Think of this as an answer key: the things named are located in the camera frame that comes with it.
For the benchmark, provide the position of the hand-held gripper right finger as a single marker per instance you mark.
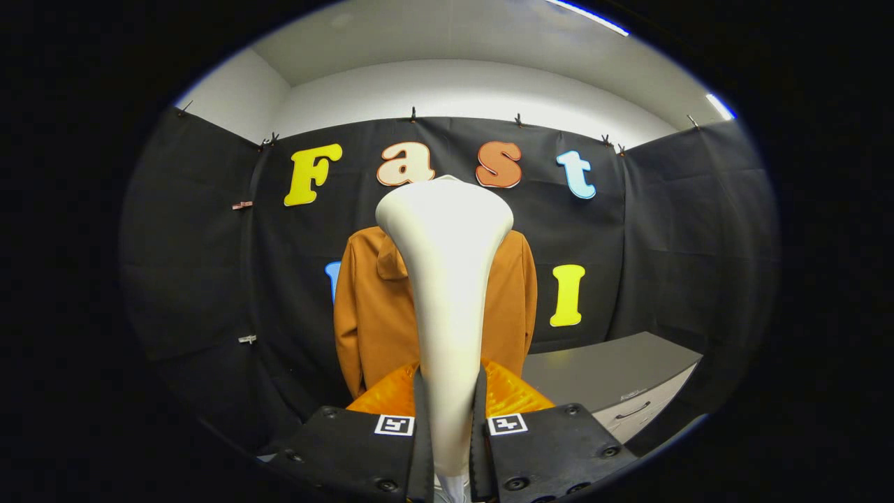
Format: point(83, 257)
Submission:
point(552, 443)

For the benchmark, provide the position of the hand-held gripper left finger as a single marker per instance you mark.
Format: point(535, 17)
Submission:
point(349, 447)

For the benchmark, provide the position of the orange-brown button shirt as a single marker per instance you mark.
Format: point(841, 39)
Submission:
point(377, 321)

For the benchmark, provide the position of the white garment steamer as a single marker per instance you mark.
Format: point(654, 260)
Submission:
point(447, 279)

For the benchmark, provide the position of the grey cabinet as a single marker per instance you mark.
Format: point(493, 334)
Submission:
point(607, 370)

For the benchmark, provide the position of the silver clip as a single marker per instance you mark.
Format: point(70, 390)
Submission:
point(247, 339)

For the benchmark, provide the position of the black backdrop cloth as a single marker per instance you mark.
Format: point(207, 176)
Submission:
point(670, 244)

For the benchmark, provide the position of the small ceiling light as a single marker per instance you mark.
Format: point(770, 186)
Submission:
point(720, 106)

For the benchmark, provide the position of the long ceiling light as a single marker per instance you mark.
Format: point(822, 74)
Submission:
point(588, 17)

